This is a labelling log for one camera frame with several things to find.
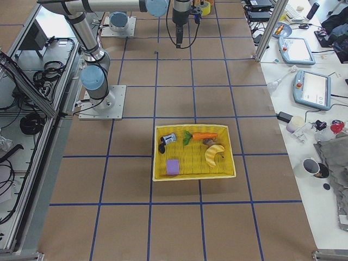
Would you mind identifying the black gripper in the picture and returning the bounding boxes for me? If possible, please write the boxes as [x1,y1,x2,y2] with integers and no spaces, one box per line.
[172,8,202,48]

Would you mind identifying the yellow tape roll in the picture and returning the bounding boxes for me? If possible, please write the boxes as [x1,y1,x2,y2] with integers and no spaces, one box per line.
[197,1,211,16]

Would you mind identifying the orange toy carrot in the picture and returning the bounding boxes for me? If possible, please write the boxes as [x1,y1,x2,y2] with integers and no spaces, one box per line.
[183,130,218,146]

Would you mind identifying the small labelled black bottle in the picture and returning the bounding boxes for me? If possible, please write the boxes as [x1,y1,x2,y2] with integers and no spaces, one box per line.
[158,133,177,154]

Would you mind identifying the brown toy nut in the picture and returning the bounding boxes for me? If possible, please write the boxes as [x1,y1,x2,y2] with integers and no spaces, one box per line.
[203,139,217,147]

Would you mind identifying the white light bulb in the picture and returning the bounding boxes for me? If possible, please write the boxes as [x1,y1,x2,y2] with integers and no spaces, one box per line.
[267,79,282,93]

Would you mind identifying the brass cylinder part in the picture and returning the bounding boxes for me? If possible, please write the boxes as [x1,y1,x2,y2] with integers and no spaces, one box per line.
[275,24,284,35]

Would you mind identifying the blue plate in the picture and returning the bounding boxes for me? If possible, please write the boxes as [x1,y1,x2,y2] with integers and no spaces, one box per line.
[272,22,293,38]

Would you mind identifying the yellow plastic basket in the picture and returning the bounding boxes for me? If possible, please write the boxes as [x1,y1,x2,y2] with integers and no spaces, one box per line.
[152,124,236,182]

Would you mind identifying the yellow toy banana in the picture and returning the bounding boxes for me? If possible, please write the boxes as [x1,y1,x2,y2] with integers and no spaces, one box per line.
[204,145,225,167]

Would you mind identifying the far teach pendant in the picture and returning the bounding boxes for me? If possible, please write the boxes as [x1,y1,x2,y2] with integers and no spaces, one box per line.
[278,36,315,65]

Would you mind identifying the teach pendant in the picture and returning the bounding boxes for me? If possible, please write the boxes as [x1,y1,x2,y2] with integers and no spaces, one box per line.
[293,70,331,111]
[278,36,315,65]

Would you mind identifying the purple block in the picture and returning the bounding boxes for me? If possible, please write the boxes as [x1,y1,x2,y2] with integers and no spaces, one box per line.
[166,159,179,175]

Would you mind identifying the black power adapter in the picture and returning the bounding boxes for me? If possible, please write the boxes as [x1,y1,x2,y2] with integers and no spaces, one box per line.
[276,111,293,123]

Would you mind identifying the near teach pendant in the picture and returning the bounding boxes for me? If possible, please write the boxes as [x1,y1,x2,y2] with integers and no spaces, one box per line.
[293,70,331,111]

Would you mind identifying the lavender white cup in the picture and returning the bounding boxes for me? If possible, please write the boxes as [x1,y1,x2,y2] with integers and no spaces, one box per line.
[286,116,305,133]

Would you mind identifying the white mug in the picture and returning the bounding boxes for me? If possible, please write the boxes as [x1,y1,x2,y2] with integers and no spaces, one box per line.
[302,158,320,176]

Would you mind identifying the grey cloth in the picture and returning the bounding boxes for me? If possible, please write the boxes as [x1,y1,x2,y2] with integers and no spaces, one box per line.
[314,136,347,231]

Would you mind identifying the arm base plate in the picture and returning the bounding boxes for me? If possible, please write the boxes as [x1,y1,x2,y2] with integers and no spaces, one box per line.
[78,85,126,120]
[101,16,136,38]

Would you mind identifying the aluminium frame post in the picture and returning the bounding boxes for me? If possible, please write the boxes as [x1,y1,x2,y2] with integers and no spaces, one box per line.
[254,0,288,62]

